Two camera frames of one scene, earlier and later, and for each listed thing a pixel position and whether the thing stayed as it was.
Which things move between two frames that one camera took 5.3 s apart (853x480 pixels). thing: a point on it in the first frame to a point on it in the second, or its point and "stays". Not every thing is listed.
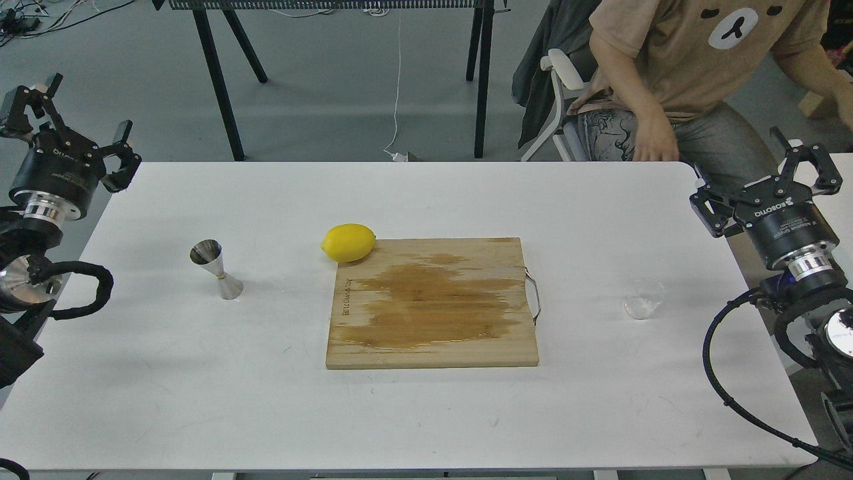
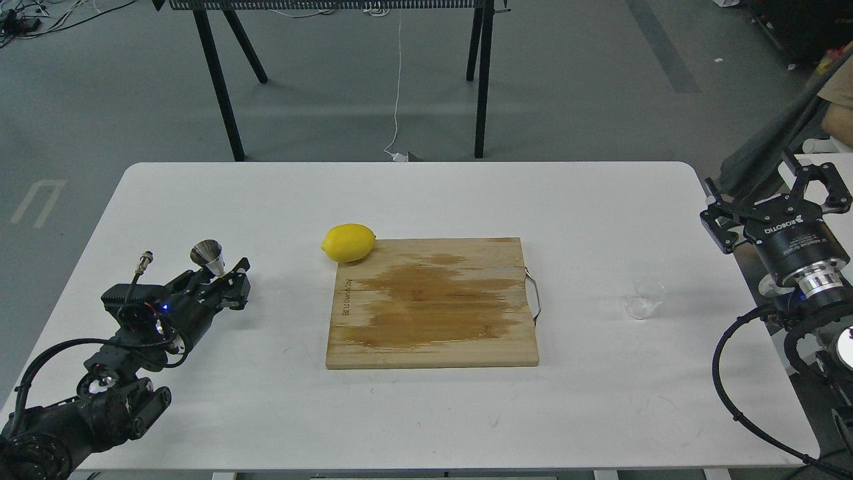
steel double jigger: [208, 253] stays
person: [688, 80] to [837, 117]
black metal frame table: [480, 57] stays
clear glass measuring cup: [649, 293] stays
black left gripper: [59, 173] to [180, 311]
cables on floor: [20, 19] stays
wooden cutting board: [438, 302] stays
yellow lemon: [348, 242] stays
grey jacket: [565, 27] to [751, 169]
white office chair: [568, 130] to [829, 145]
